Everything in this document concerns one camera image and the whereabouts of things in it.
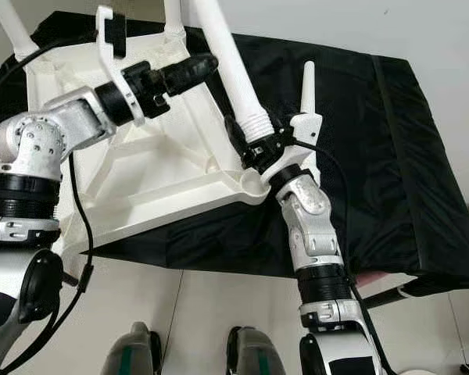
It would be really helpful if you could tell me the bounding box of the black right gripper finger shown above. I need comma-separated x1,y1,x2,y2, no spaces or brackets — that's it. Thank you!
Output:
224,117,251,157

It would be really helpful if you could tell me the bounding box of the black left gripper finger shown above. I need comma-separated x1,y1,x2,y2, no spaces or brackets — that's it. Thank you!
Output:
164,53,220,95

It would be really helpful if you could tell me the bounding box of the white plastic table leg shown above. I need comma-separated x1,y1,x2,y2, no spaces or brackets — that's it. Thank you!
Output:
0,0,41,63
300,61,318,118
163,0,186,40
192,0,274,144

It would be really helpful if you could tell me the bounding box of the black table cloth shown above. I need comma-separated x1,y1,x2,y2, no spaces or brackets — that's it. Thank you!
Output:
0,9,469,294

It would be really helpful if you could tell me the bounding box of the grey metal table leg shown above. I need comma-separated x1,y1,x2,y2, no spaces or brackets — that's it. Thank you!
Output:
360,283,423,313

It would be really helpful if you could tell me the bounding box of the grey left robot foot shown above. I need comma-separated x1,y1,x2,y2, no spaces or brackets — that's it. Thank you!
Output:
103,322,163,375

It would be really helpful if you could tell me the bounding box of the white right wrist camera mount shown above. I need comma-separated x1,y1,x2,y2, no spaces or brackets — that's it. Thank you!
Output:
260,112,323,184

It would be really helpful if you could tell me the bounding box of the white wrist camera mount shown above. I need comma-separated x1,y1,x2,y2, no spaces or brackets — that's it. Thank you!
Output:
95,4,145,126
260,112,323,184

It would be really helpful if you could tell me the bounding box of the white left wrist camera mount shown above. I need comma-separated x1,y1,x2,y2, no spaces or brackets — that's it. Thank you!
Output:
95,4,145,126

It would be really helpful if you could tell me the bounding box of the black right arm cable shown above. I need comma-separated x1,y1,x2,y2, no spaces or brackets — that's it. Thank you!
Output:
297,137,396,374

